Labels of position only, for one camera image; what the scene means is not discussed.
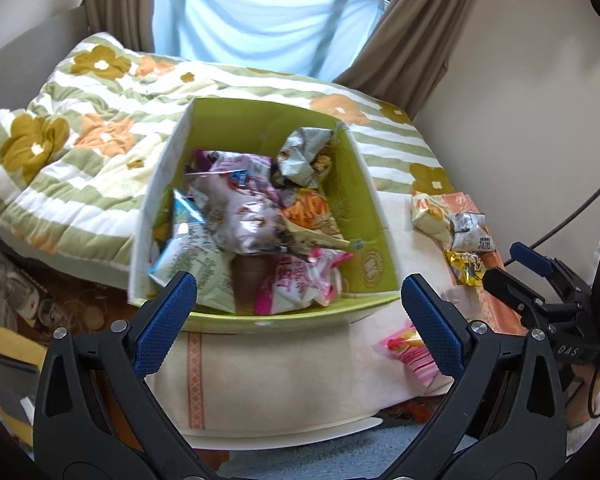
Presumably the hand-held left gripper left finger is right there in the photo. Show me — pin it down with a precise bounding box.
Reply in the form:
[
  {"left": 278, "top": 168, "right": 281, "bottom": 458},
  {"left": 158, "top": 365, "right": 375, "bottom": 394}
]
[{"left": 32, "top": 270, "right": 198, "bottom": 480}]

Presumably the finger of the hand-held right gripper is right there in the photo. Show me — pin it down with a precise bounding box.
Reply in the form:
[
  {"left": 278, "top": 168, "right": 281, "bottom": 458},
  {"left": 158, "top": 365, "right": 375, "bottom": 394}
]
[
  {"left": 510, "top": 241, "right": 593, "bottom": 306},
  {"left": 482, "top": 267, "right": 548, "bottom": 328}
]

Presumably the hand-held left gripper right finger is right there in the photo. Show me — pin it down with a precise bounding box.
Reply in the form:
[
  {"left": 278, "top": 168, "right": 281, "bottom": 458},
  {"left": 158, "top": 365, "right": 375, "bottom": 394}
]
[{"left": 385, "top": 274, "right": 568, "bottom": 480}]

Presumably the pink striped snack bag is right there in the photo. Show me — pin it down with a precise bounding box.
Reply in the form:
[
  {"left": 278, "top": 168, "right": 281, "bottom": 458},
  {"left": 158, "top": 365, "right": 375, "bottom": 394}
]
[{"left": 379, "top": 324, "right": 443, "bottom": 388}]

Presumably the small yellow snack bag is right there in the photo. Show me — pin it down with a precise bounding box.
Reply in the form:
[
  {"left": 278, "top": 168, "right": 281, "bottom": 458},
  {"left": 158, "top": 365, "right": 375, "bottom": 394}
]
[{"left": 445, "top": 250, "right": 486, "bottom": 287}]

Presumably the silver and white snack bag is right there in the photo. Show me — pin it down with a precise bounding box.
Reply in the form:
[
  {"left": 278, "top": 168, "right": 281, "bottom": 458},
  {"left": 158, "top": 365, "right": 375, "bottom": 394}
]
[{"left": 447, "top": 212, "right": 496, "bottom": 252}]

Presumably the green cardboard box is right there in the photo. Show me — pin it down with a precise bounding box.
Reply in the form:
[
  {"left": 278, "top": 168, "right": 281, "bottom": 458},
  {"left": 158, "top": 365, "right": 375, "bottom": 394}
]
[{"left": 127, "top": 97, "right": 402, "bottom": 333}]

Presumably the yellow and white snack bag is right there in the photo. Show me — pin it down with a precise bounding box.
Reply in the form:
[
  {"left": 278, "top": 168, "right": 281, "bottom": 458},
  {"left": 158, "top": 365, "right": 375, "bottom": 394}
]
[{"left": 411, "top": 194, "right": 456, "bottom": 241}]

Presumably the pile of snack packets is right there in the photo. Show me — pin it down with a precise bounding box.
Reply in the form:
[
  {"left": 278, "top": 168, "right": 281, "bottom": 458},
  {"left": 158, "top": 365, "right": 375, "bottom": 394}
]
[{"left": 147, "top": 127, "right": 356, "bottom": 316}]

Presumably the person's right hand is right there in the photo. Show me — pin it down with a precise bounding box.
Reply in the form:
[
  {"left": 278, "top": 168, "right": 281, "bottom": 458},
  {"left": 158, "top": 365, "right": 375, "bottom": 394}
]
[{"left": 567, "top": 362, "right": 600, "bottom": 428}]

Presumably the clear drinking glass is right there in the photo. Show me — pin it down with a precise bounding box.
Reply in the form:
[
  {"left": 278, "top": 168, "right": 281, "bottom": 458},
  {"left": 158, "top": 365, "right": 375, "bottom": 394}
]
[{"left": 39, "top": 292, "right": 71, "bottom": 328}]

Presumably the glass jar with red label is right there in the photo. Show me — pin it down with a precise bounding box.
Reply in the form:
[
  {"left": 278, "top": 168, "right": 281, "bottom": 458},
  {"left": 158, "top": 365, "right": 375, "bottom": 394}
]
[{"left": 0, "top": 260, "right": 43, "bottom": 328}]

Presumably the floral striped blanket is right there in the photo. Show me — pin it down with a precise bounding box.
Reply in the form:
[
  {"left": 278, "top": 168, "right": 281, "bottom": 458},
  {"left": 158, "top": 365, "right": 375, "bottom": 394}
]
[{"left": 0, "top": 31, "right": 453, "bottom": 291}]

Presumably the brown curtain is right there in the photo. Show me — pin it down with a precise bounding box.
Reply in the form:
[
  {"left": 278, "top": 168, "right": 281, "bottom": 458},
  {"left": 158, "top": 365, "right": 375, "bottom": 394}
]
[
  {"left": 85, "top": 0, "right": 156, "bottom": 53},
  {"left": 332, "top": 0, "right": 486, "bottom": 116}
]

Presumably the grey bed headboard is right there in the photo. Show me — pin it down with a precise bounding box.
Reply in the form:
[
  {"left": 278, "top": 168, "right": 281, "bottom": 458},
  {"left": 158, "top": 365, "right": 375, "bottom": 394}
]
[{"left": 0, "top": 5, "right": 88, "bottom": 111}]

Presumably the light blue cloth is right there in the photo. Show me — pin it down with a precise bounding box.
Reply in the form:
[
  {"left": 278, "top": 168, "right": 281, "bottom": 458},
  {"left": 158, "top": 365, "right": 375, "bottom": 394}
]
[{"left": 152, "top": 0, "right": 386, "bottom": 81}]

